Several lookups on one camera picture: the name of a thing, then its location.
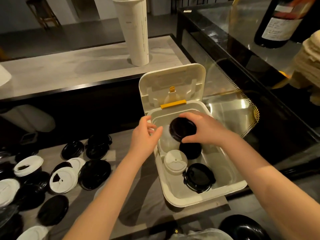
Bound person's left hand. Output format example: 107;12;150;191
127;115;163;163

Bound person's right hand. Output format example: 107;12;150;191
179;112;234;148

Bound stack of clear lids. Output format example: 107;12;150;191
159;127;180;154

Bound tall stack of black lids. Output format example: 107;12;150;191
169;117;198;143

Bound white cup lid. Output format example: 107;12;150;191
164;150;188;175

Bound black cup lid with plug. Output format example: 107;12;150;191
182;163;216;194

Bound white plastic storage bin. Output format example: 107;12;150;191
139;63;248;208

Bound pile of cup lids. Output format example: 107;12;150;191
0;133;113;240

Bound person's right forearm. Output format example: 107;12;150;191
220;137;320;240

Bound person's left forearm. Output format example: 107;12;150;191
62;155;148;240

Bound person's white shirt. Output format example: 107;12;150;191
170;228;233;240

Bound tall white paper cup stack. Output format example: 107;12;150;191
112;0;150;67

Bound grey wooden table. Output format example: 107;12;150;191
0;130;230;240

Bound black star slipper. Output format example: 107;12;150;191
160;222;181;240

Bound grey bar counter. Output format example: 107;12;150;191
0;35;192;100

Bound black round base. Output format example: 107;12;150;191
219;214;272;240

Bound small digital timer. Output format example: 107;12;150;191
20;133;38;145

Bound dark wine bottle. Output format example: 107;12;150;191
254;0;318;49

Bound black metal chair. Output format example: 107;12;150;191
171;0;190;14

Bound white paper towel roll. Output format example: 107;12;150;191
0;65;12;87

